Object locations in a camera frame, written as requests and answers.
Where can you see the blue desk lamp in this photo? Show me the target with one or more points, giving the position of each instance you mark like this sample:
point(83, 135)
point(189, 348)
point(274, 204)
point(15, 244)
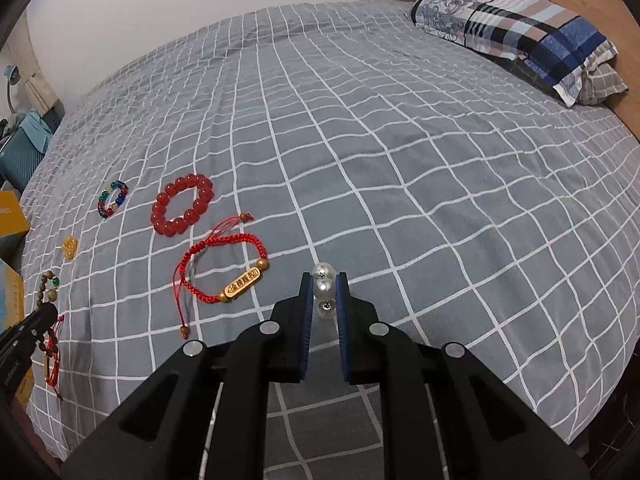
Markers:
point(13, 77)

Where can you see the red cord bracelet gold plate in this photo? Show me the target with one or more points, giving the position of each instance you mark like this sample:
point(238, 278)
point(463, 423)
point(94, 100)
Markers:
point(222, 235)

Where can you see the grey checked bed sheet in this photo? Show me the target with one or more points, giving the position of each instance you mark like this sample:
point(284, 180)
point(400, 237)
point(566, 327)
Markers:
point(462, 202)

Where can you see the open cardboard shoe box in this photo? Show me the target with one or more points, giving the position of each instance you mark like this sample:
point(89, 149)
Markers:
point(13, 228)

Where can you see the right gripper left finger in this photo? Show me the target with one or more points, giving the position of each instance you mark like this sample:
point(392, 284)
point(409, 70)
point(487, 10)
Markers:
point(203, 413)

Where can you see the teal suitcase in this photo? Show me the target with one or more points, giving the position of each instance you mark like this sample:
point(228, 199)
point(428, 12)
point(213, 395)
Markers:
point(25, 149)

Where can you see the blue plaid pillow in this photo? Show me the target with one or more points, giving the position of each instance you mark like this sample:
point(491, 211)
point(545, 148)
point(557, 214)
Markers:
point(552, 47)

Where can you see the red cord bracelet gold tube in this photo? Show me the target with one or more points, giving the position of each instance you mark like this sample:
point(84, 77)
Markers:
point(52, 356)

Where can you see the beige left curtain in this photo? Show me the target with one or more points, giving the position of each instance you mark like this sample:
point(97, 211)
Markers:
point(38, 91)

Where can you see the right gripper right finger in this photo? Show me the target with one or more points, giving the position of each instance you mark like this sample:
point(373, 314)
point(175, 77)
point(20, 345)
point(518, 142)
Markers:
point(445, 414)

